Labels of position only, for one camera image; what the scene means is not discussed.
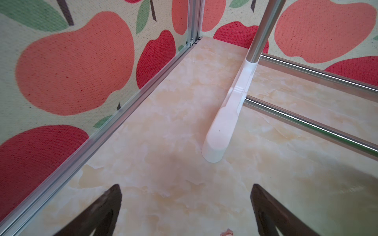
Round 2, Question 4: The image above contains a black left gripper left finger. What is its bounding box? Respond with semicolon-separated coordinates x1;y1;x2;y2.
55;184;122;236

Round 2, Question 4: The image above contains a left aluminium frame post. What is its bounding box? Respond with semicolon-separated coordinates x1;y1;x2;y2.
187;0;204;47

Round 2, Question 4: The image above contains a steel white clothes rack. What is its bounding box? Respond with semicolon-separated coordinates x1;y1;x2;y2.
201;0;378;163

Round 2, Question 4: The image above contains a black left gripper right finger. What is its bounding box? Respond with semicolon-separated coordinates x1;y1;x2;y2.
250;184;318;236

